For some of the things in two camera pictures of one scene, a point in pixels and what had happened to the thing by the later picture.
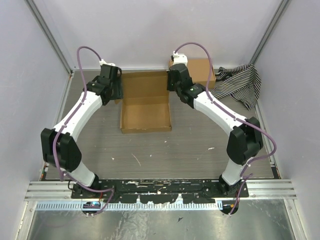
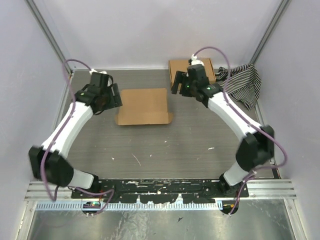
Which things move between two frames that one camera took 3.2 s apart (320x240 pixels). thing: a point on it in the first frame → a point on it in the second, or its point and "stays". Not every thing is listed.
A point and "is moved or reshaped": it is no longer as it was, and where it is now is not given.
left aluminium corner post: x=51 y=37 stays
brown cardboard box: x=145 y=107 is moved or reshaped
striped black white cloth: x=242 y=83 stays
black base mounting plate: x=159 y=191 stays
